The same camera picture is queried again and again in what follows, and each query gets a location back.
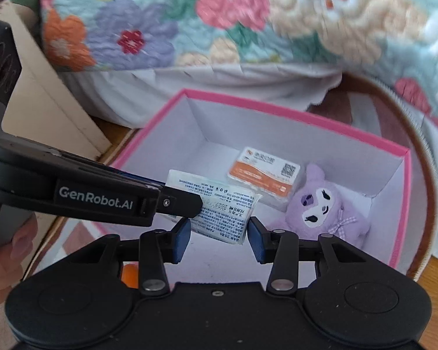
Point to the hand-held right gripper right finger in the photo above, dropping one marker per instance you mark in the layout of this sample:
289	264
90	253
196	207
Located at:
255	240

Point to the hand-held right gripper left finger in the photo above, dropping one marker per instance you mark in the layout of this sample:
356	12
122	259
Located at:
182	240

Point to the orange egg-shaped sponge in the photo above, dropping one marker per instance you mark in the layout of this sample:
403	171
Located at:
129	275

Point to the pink cardboard box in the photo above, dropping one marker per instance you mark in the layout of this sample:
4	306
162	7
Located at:
350	142

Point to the purple plush toy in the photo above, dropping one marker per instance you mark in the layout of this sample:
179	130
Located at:
314	204

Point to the orange white tissue packet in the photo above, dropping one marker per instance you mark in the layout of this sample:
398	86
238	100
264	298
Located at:
255	171

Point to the checked oval rug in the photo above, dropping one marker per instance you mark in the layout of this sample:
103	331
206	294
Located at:
361	102

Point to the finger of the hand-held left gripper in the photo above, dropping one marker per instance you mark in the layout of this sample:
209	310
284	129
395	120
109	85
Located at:
179	204
138	179

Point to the person's left hand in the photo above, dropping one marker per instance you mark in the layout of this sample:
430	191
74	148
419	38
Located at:
11	262

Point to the floral quilt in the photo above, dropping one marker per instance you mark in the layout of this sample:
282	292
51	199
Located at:
241	25

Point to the blue wet wipe packet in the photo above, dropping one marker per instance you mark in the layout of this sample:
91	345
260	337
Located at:
226	211

